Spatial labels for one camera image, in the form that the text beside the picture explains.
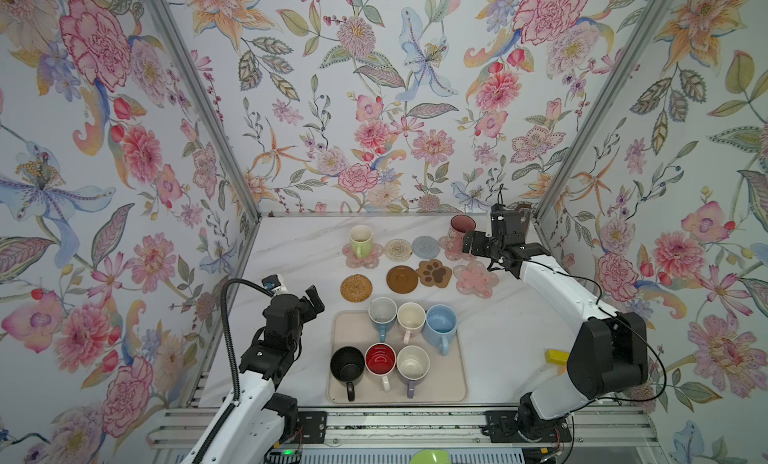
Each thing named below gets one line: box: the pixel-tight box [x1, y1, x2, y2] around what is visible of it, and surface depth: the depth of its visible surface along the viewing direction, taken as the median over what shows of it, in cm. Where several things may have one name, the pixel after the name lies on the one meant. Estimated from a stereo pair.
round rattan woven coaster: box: [340, 274, 373, 303], surface depth 103 cm
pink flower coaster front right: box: [453, 261, 499, 299], surface depth 103 cm
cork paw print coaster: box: [416, 259, 453, 288], surface depth 106 cm
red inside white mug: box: [364, 342, 397, 393], surface depth 81 cm
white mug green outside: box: [349, 224, 374, 259], surface depth 103 cm
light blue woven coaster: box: [412, 236, 441, 259], surface depth 113 cm
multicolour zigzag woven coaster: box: [384, 238, 413, 262], surface depth 112 cm
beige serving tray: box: [327, 310, 468, 405], surface depth 82 cm
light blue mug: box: [423, 304, 458, 356], surface depth 88 cm
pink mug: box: [447, 214, 477, 255], surface depth 106 cm
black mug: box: [330, 345, 365, 402], surface depth 78 cm
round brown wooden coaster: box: [386, 265, 419, 294], surface depth 103 cm
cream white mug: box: [397, 302, 427, 345], surface depth 86 cm
